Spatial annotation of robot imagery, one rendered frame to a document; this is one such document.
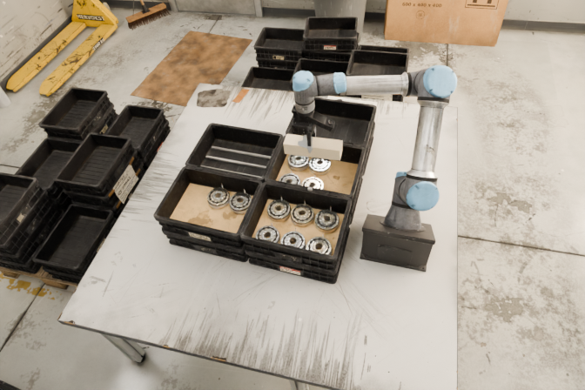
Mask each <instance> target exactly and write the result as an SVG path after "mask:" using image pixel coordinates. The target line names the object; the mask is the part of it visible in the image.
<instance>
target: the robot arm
mask: <svg viewBox="0 0 585 390"><path fill-rule="evenodd" d="M456 86H457V77H456V75H455V73H454V72H453V70H452V69H450V68H449V67H447V66H445V65H434V66H431V67H429V68H426V69H423V70H420V71H413V72H404V73H403V74H402V75H385V76H348V77H346V76H345V74H344V73H343V72H339V73H336V72H334V73H332V74H326V75H320V76H313V74H312V73H311V72H310V71H299V72H297V73H295V74H294V76H293V78H292V88H293V93H294V102H295V104H294V105H293V108H292V113H293V121H292V134H295V135H300V136H302V135H303V134H305V135H304V136H303V140H301V141H299V142H298V145H299V146H301V147H304V148H307V150H308V152H309V153H311V151H312V150H313V137H315V138H316V125H317V126H319V127H321V128H323V129H325V130H327V131H332V129H333V128H334V124H335V121H334V120H332V119H330V118H328V117H326V116H324V115H322V114H320V113H318V112H316V111H314V108H315V103H314V97H320V96H324V97H327V96H339V95H384V94H401V95H402V96H403V97H417V102H418V104H419V105H420V114H419V119H418V125H417V132H416V138H415V144H414V155H413V162H412V168H411V170H409V171H397V173H396V176H395V178H394V180H395V181H394V187H393V197H392V204H391V206H390V208H389V210H388V212H387V215H386V216H385V220H384V222H385V223H386V224H387V225H390V226H393V227H397V228H400V229H407V230H419V229H420V228H421V220H420V211H421V212H424V211H428V210H430V209H432V208H433V207H435V206H436V204H437V203H438V201H439V198H440V193H439V190H438V188H437V180H438V176H437V175H436V174H435V172H434V169H435V164H436V158H437V151H438V146H439V140H440V129H441V124H442V118H443V111H444V108H445V107H446V106H448V105H449V101H450V95H451V94H452V93H453V92H454V90H455V88H456Z"/></svg>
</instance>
